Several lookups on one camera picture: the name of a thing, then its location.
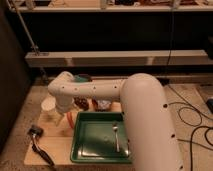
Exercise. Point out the green plastic tray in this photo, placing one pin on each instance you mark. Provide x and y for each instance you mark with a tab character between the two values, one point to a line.
94	139

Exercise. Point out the bunch of dark grapes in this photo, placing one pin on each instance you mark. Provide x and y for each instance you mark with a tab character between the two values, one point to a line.
81	103

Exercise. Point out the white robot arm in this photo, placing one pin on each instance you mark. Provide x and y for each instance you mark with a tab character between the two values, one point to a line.
147	118

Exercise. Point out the wooden board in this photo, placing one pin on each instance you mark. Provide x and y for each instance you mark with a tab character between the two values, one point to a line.
57	140

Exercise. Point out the metal pole stand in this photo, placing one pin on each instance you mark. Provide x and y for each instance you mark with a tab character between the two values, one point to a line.
34	47

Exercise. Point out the dark brown bowl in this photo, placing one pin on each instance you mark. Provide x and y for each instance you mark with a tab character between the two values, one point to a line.
101	105

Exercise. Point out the metal spoon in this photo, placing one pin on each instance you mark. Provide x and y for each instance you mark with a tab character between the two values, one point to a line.
115	129

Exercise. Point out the white plastic cup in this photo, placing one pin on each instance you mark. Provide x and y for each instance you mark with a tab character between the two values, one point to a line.
48	106

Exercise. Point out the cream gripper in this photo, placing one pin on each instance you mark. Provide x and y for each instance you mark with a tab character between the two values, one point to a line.
60	111

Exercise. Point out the black handled brush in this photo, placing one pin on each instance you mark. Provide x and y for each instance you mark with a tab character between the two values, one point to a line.
35	132

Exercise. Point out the teal sponge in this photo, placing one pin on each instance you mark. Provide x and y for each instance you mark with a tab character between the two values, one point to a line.
78	78

